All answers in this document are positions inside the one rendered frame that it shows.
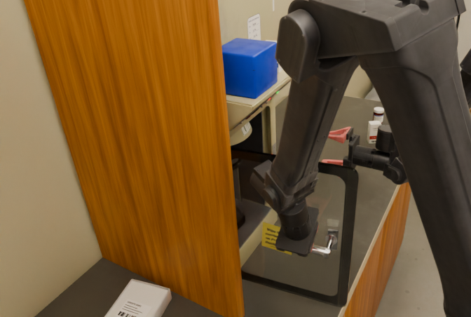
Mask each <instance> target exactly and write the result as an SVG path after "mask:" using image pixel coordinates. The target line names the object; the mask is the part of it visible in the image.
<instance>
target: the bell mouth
mask: <svg viewBox="0 0 471 317"><path fill-rule="evenodd" d="M251 133H252V127H251V125H250V122H248V123H247V124H245V125H244V126H243V127H242V128H241V129H240V130H239V131H237V132H236V133H235V134H234V135H232V136H231V137H230V145H231V146H232V145H235V144H238V143H240V142H242V141H244V140H246V139H247V138H248V137H249V136H250V135H251Z"/></svg>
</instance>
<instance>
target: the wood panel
mask: <svg viewBox="0 0 471 317"><path fill-rule="evenodd" d="M24 2H25V6H26V9H27V13H28V16H29V19H30V22H31V25H32V29H33V32H34V36H35V38H36V42H37V45H38V47H39V52H40V54H41V59H42V61H43V65H44V68H45V71H46V74H47V77H48V81H49V84H50V88H51V90H52V93H53V97H54V100H55V104H56V107H57V111H58V114H59V116H60V120H61V123H62V127H63V130H64V133H65V136H66V139H67V143H68V145H69V150H70V152H71V157H72V159H73V162H74V166H75V169H76V172H77V175H78V179H79V182H80V185H81V188H82V191H83V195H84V198H85V200H86V205H87V207H88V212H89V214H90V218H91V221H92V223H93V228H94V230H95V234H96V237H97V241H98V243H99V247H100V250H101V253H102V257H103V258H105V259H107V260H109V261H111V262H113V263H115V264H117V265H119V266H121V267H124V268H126V269H128V270H130V271H132V272H134V273H136V274H138V275H140V276H142V277H144V278H146V279H148V280H150V281H152V282H154V283H157V284H159V285H161V286H163V287H165V288H169V289H170V290H171V291H173V292H175V293H177V294H178V295H181V296H182V297H185V298H187V299H190V300H191V301H193V302H195V303H197V304H199V305H201V306H203V307H205V308H207V309H209V310H211V311H213V312H215V313H217V314H219V315H221V316H224V317H244V316H245V308H244V300H243V284H242V276H241V267H240V251H239V242H238V227H237V218H236V202H235V194H234V186H233V169H232V161H231V145H230V137H229V128H228V112H227V103H226V88H225V79H224V63H223V55H222V47H221V31H220V22H219V7H218V0H24Z"/></svg>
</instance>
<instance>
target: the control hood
mask: <svg viewBox="0 0 471 317"><path fill-rule="evenodd" d="M291 80H292V78H290V77H289V76H288V75H287V74H286V72H285V71H284V70H282V71H281V72H280V73H278V82H277V83H276V84H274V85H273V86H271V87H270V88H269V89H268V90H267V91H265V92H264V93H263V94H261V95H260V96H259V97H258V98H257V99H252V98H248V97H241V96H236V95H229V94H226V103H227V112H228V128H229V132H230V131H231V130H233V129H234V128H235V127H236V126H237V125H238V124H239V123H240V122H241V121H242V120H243V119H245V118H246V117H247V116H248V115H249V114H251V113H252V112H253V111H254V110H255V109H256V108H257V107H259V106H260V105H261V104H263V103H264V102H265V101H266V100H267V99H268V98H270V97H271V96H272V95H273V94H275V93H276V92H277V91H279V90H280V89H281V88H282V87H283V86H284V87H285V86H286V84H287V83H288V82H290V81H291Z"/></svg>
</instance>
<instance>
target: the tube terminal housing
mask: <svg viewBox="0 0 471 317"><path fill-rule="evenodd" d="M218 7H219V22H220V31H221V45H224V44H225V43H228V42H229V41H232V40H233V39H235V38H241V39H248V33H247V18H249V17H251V16H253V15H256V14H257V13H260V21H261V40H262V41H265V40H272V41H273V0H218ZM271 99H272V100H268V101H267V104H266V103H265V104H263V105H262V108H261V107H260V108H259V109H258V110H257V111H255V113H253V115H250V117H249V118H248V119H247V120H246V119H245V120H244V121H243V122H242V123H241V124H239V125H238V126H236V127H235V128H234V129H233V130H232V131H230V132H229V137H231V136H232V135H234V134H235V133H236V132H237V131H239V130H240V129H241V128H242V127H243V126H244V125H245V124H247V123H248V122H249V121H250V120H252V119H253V118H254V117H255V116H256V115H257V114H258V113H260V112H261V111H262V124H263V142H264V153H267V154H273V145H274V144H275V143H276V130H275V96H273V97H272V98H271Z"/></svg>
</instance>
